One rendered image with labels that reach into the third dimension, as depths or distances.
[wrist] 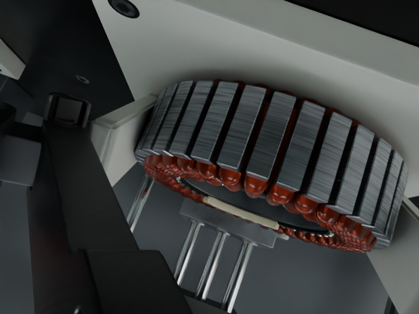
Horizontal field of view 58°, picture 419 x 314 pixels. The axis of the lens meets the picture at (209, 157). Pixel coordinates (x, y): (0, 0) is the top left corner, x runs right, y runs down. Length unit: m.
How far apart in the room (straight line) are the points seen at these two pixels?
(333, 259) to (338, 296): 0.04
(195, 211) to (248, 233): 0.04
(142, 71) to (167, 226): 0.27
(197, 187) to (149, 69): 0.06
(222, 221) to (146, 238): 0.15
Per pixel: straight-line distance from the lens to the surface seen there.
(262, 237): 0.29
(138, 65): 0.16
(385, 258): 0.17
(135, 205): 0.24
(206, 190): 0.19
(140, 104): 0.16
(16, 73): 0.28
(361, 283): 0.45
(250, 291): 0.42
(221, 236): 0.31
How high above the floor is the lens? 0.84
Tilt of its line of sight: 13 degrees down
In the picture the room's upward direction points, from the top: 159 degrees counter-clockwise
